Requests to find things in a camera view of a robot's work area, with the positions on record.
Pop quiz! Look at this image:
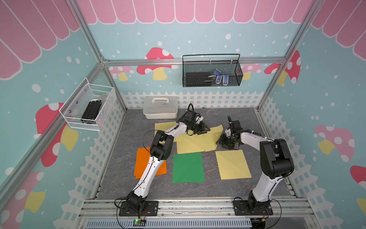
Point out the yellow paper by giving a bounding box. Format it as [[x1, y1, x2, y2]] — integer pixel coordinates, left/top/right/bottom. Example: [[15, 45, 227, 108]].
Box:
[[197, 125, 223, 152], [154, 122, 177, 134], [215, 150, 252, 180], [175, 134, 205, 154]]

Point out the small green paper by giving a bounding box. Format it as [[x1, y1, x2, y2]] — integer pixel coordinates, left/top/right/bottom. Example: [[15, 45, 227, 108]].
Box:
[[172, 152, 205, 183]]

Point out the orange paper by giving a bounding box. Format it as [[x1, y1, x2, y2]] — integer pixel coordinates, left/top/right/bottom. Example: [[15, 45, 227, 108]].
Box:
[[134, 148, 167, 179]]

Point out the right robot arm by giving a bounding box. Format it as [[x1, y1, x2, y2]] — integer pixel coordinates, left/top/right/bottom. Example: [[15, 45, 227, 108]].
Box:
[[216, 117, 295, 217]]

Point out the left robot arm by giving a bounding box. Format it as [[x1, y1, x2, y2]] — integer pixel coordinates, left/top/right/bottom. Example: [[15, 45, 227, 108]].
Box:
[[115, 103, 210, 216]]

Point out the white plastic storage box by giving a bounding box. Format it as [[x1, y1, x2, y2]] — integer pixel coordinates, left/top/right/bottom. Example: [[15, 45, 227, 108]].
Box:
[[143, 95, 178, 119]]

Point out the blue white item in basket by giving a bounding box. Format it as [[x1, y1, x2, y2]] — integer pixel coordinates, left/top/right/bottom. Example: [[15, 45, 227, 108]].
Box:
[[208, 69, 229, 86]]

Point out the black box in white basket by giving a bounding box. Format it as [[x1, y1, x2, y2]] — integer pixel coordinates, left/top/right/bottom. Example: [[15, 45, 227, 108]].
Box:
[[81, 100, 102, 124]]

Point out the small green circuit board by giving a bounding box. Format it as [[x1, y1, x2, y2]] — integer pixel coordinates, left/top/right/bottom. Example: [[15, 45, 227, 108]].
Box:
[[133, 219, 147, 227]]

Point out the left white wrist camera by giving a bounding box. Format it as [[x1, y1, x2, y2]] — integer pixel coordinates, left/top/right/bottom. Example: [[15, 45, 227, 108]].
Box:
[[194, 114, 203, 124]]

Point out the black wire wall basket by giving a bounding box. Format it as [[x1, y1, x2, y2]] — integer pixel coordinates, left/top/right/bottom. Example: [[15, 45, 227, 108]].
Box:
[[182, 53, 244, 87]]

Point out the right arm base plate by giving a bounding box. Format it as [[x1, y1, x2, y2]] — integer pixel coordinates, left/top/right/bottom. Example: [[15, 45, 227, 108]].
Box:
[[233, 199, 273, 218]]

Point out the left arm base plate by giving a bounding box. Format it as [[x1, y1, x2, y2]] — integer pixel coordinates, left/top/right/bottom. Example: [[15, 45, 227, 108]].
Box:
[[119, 201, 159, 217]]

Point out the white wire wall basket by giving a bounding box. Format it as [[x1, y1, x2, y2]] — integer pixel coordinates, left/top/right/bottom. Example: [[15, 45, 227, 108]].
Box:
[[59, 78, 117, 131]]

